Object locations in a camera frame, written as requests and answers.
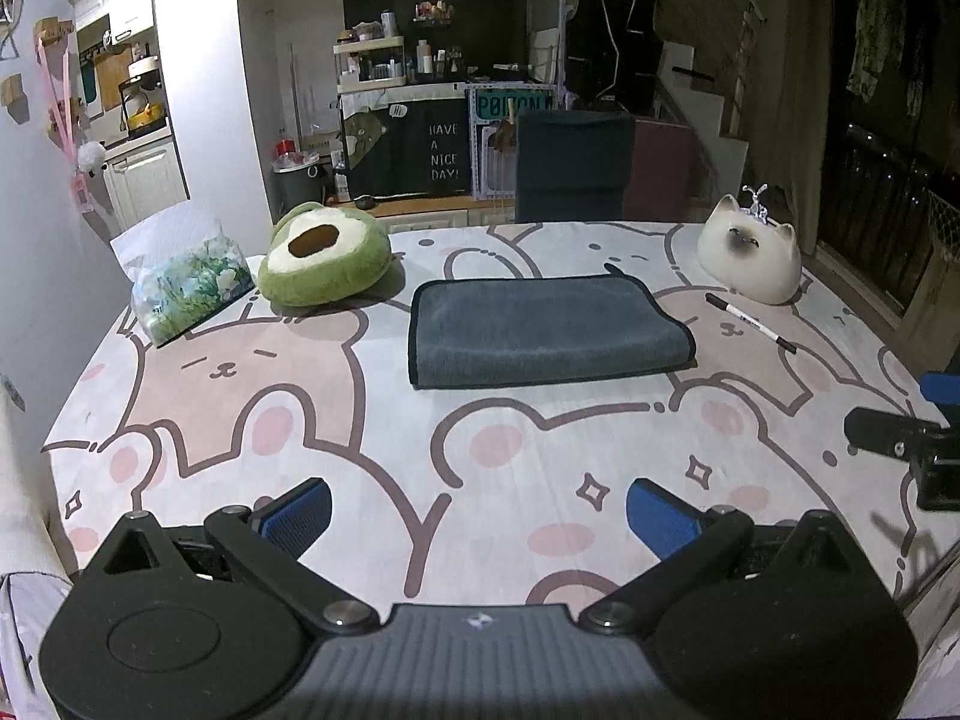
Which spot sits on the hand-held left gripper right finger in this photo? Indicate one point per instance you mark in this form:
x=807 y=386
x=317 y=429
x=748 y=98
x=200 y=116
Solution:
x=664 y=517

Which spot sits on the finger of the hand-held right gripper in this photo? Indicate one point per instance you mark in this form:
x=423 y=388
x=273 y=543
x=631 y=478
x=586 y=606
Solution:
x=889 y=431
x=943 y=386

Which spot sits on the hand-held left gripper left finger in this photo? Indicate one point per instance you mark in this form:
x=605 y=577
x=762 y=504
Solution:
x=296 y=514

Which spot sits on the grey towel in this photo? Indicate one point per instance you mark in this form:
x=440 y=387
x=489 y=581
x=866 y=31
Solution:
x=547 y=330

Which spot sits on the black and white pen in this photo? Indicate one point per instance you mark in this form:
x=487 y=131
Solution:
x=750 y=321

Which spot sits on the bear printed blanket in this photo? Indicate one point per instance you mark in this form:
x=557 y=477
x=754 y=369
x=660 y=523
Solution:
x=465 y=450

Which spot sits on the white cat figurine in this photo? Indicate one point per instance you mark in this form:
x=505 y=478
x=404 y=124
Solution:
x=750 y=255

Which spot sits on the floral tissue pack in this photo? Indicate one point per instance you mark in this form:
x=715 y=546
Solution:
x=187 y=285

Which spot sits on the green avocado plush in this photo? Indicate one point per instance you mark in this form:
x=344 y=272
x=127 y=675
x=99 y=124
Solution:
x=322 y=259

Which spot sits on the grey trash bin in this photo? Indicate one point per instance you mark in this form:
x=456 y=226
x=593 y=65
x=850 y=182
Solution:
x=300 y=191

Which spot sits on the white staircase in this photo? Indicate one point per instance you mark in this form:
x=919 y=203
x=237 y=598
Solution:
x=712 y=127

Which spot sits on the maroon panel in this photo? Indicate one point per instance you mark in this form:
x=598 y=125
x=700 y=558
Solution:
x=660 y=169

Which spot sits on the black lettered curtain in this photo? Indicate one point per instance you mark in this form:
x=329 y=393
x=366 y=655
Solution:
x=420 y=154

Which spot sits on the small white plush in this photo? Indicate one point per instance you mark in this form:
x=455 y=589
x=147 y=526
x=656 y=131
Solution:
x=91 y=157

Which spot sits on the green sign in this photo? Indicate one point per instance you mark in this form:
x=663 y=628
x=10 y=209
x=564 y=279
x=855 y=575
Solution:
x=510 y=105

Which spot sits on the white storage rack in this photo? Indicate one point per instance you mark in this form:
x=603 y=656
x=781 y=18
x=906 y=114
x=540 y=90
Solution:
x=371 y=67

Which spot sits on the black hanging garment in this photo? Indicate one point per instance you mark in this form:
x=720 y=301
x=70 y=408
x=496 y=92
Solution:
x=611 y=41

